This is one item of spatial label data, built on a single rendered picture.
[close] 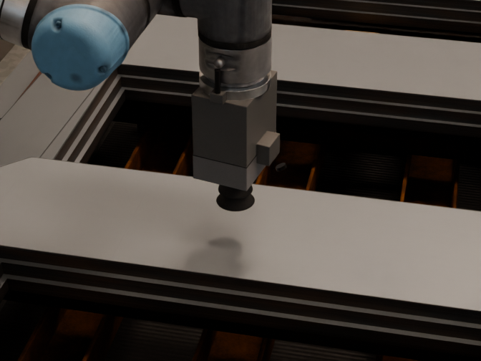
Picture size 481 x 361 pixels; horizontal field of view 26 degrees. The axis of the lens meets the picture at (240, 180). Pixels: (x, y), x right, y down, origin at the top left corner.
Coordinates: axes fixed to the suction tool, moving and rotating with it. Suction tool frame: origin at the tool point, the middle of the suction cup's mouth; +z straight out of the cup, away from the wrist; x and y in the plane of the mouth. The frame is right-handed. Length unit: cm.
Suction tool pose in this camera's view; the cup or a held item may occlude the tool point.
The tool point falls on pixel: (235, 200)
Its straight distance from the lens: 117.6
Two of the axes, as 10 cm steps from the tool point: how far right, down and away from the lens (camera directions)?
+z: 0.0, 8.3, 5.6
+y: 4.0, -5.1, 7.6
